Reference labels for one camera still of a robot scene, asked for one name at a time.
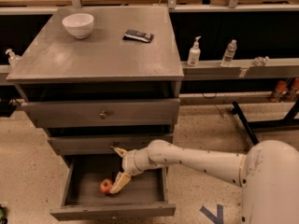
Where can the grey middle drawer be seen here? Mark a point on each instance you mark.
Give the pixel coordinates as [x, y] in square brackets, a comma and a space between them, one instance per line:
[101, 144]

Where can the white pump lotion bottle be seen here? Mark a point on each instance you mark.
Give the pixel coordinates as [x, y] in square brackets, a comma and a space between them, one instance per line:
[194, 53]

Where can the grey metal ledge rail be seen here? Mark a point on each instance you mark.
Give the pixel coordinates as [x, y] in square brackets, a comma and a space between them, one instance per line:
[241, 69]

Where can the blue tape floor marker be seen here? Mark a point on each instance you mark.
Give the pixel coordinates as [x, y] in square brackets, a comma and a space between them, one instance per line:
[214, 218]

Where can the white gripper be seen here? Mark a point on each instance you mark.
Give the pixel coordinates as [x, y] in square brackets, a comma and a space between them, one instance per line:
[129, 162]

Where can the white ceramic bowl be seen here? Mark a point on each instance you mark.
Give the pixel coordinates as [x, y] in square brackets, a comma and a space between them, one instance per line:
[79, 25]

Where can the clear plastic water bottle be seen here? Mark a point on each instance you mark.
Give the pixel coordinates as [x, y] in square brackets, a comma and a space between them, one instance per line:
[229, 53]

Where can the crumpled clear plastic wrapper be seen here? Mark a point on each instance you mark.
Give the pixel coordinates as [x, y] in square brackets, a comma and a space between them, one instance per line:
[260, 61]

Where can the black metal stand leg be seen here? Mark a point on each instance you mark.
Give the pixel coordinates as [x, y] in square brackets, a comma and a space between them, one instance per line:
[289, 122]

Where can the clear pump sanitizer bottle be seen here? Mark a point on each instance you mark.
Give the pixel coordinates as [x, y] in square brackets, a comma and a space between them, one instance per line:
[12, 57]

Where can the grey open bottom drawer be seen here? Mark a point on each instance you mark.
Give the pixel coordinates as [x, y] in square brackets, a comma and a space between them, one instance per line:
[144, 196]

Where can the orange spray bottle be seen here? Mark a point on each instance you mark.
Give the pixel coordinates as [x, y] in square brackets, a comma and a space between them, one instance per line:
[292, 90]
[277, 91]

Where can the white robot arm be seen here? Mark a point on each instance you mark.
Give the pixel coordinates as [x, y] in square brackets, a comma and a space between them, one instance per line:
[268, 175]

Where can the grey wooden drawer cabinet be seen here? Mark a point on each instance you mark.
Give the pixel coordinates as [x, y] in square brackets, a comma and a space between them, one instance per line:
[58, 67]

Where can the dark snack wrapper packet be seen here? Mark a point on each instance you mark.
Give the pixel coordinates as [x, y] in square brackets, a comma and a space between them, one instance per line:
[138, 36]

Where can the grey top drawer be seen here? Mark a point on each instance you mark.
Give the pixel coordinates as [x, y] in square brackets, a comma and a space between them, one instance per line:
[71, 114]

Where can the red apple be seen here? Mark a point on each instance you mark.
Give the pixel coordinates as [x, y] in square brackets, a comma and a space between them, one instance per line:
[106, 185]

